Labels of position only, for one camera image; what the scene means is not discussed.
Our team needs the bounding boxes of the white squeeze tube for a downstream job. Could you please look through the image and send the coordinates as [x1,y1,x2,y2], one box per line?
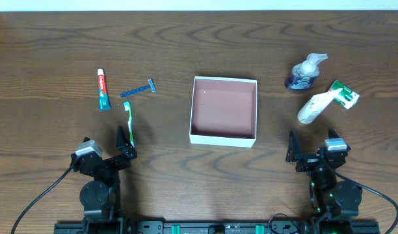
[297,88,343,124]

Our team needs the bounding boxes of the green soap bar package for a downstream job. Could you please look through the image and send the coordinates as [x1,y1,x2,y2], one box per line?
[328,80,360,109]

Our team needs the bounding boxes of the red and teal toothpaste tube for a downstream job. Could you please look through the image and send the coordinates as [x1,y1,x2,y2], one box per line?
[98,68,111,111]

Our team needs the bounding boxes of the clear pump soap bottle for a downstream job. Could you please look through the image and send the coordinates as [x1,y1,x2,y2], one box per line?
[285,53,328,90]

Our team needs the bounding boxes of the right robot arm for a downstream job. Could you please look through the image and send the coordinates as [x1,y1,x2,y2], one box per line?
[285,128,362,218]

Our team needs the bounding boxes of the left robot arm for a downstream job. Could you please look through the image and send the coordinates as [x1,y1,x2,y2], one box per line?
[70,126,137,222]

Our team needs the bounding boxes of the green and white toothbrush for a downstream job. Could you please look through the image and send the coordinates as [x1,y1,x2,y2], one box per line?
[124,101,135,146]

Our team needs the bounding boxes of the blue disposable razor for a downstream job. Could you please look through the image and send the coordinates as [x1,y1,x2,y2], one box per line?
[120,79,156,98]

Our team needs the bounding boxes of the white box with pink interior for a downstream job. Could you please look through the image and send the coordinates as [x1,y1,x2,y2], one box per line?
[189,76,258,148]

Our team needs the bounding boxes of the left black cable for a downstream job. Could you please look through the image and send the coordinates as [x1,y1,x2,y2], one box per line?
[10,166,73,234]

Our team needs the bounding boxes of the black cable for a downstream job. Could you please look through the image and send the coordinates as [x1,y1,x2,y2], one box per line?
[328,164,398,234]
[10,166,73,234]

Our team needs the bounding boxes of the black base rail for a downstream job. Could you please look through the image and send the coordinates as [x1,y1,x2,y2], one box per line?
[54,220,380,234]

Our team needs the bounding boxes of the right black cable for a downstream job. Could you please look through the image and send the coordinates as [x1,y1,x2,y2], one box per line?
[328,164,398,234]

